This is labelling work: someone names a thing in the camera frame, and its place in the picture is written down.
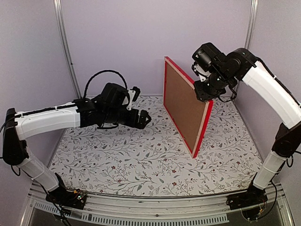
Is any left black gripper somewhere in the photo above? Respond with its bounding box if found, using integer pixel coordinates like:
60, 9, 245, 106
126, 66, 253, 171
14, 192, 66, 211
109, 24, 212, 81
103, 107, 151, 129

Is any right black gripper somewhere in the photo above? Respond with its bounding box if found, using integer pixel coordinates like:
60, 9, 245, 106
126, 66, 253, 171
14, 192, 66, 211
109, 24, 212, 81
192, 66, 234, 102

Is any brown cardboard backing board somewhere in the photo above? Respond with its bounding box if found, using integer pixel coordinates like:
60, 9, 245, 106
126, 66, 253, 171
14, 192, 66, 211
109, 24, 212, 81
164, 61, 205, 153

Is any red wooden picture frame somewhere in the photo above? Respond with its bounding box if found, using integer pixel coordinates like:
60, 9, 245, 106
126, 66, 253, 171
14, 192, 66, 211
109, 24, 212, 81
163, 56, 214, 159

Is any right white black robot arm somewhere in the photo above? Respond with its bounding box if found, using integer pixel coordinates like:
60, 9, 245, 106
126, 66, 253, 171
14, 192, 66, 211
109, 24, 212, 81
191, 42, 301, 205

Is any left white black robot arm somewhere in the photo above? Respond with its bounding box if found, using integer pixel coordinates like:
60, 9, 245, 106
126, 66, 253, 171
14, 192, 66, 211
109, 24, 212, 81
0, 82, 151, 204

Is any floral patterned table cover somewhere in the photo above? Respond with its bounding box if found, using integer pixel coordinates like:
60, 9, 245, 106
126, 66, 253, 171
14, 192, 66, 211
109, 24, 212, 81
49, 96, 262, 197

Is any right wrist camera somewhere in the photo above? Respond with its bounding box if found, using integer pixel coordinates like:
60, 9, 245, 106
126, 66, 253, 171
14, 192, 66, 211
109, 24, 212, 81
191, 62, 208, 82

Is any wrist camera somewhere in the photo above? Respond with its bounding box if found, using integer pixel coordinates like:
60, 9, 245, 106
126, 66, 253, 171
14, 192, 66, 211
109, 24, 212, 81
191, 62, 208, 82
126, 86, 141, 111

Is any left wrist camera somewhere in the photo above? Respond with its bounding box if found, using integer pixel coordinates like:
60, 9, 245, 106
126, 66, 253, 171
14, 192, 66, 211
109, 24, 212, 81
126, 86, 141, 111

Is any right aluminium corner post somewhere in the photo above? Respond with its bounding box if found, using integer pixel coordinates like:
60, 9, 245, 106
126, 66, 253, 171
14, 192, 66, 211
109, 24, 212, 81
244, 0, 259, 49

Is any aluminium corner post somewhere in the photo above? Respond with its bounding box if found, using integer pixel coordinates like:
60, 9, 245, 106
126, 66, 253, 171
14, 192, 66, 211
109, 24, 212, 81
244, 0, 259, 49
53, 0, 82, 98

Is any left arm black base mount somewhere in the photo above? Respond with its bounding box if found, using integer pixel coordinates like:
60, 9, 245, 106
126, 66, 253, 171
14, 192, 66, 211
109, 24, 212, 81
46, 173, 87, 210

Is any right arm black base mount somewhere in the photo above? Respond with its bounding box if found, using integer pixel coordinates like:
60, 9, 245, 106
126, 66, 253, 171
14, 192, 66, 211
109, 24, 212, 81
226, 186, 268, 210

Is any left aluminium corner post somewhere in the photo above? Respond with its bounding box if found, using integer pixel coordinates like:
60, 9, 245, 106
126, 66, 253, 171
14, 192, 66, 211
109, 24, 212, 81
53, 0, 82, 98

